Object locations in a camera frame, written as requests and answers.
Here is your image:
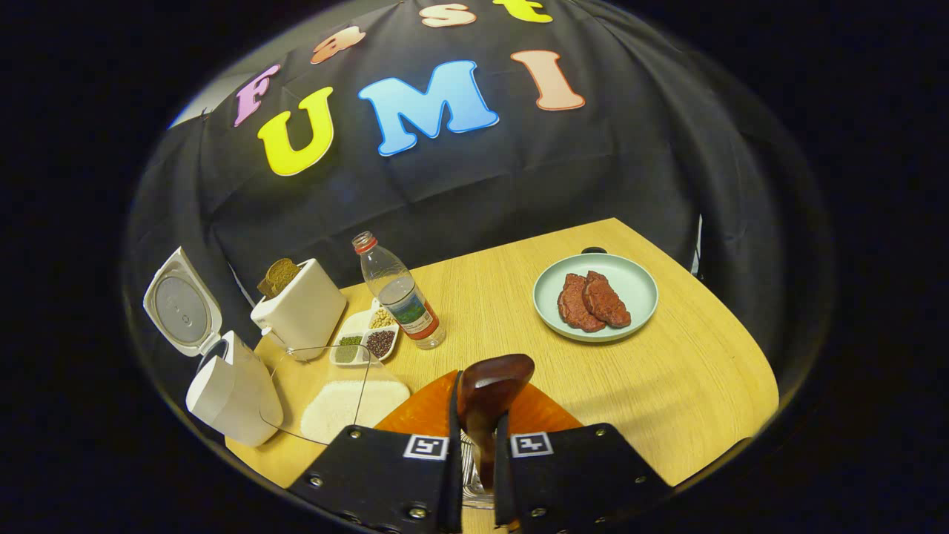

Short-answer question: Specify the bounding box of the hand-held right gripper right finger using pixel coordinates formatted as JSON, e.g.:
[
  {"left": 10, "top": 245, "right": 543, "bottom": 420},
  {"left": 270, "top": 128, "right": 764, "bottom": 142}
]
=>
[{"left": 493, "top": 382, "right": 675, "bottom": 534}]

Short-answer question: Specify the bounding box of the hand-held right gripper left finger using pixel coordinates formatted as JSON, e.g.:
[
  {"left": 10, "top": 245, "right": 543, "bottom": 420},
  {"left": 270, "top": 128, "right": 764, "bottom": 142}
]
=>
[{"left": 288, "top": 369, "right": 465, "bottom": 534}]

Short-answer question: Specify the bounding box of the white rice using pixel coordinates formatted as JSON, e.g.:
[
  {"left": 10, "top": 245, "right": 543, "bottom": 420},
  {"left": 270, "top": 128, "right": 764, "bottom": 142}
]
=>
[{"left": 300, "top": 380, "right": 411, "bottom": 444}]

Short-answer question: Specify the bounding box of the dark wooden spoon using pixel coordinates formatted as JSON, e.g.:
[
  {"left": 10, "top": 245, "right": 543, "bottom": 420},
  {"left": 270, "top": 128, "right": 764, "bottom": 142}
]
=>
[{"left": 456, "top": 354, "right": 535, "bottom": 490}]

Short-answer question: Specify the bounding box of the white rice cooker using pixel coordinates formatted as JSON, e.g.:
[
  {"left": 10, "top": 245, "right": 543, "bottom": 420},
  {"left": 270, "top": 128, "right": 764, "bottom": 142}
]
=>
[{"left": 143, "top": 247, "right": 285, "bottom": 448}]

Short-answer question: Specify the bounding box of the white divided grain dish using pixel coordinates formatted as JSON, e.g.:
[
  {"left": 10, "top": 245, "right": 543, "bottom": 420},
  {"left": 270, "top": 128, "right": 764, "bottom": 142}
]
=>
[{"left": 330, "top": 298, "right": 401, "bottom": 367}]

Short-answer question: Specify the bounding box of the red steak piece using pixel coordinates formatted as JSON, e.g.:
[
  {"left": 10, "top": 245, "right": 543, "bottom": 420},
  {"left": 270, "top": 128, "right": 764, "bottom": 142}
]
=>
[
  {"left": 557, "top": 273, "right": 607, "bottom": 333},
  {"left": 582, "top": 270, "right": 632, "bottom": 329}
]

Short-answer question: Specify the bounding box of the white toaster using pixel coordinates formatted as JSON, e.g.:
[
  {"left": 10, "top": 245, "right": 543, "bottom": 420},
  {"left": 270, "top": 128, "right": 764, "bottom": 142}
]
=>
[{"left": 251, "top": 258, "right": 348, "bottom": 362}]

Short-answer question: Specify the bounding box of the clear plastic water bottle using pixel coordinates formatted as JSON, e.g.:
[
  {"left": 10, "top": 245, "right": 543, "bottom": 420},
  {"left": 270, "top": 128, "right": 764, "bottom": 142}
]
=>
[{"left": 352, "top": 231, "right": 447, "bottom": 350}]

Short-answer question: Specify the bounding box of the pale green plate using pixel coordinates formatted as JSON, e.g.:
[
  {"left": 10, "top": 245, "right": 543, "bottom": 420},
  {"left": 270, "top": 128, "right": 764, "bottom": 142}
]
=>
[{"left": 532, "top": 253, "right": 659, "bottom": 343}]

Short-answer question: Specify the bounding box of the brown toast slice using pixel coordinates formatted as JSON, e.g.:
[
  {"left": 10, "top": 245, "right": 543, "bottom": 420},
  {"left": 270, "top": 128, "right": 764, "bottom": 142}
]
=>
[{"left": 257, "top": 258, "right": 302, "bottom": 300}]

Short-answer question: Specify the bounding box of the black backdrop cloth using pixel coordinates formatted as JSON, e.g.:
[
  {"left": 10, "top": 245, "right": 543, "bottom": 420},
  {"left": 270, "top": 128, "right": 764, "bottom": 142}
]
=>
[{"left": 122, "top": 0, "right": 835, "bottom": 401}]

